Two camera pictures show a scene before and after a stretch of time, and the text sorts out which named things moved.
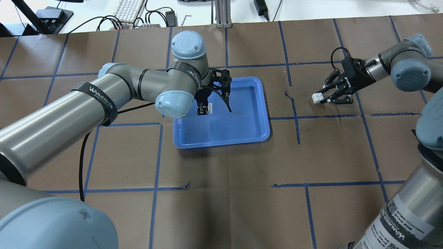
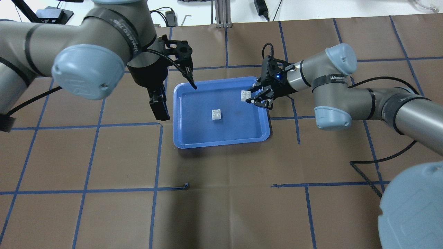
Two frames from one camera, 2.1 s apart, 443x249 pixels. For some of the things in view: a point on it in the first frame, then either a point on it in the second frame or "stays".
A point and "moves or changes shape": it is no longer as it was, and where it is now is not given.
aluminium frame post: [223, 14] stays
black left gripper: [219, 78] -> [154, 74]
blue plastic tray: [248, 122] stays
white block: [210, 108] -> [216, 114]
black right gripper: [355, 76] -> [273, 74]
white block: [317, 97] moves or changes shape
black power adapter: [261, 7] stays
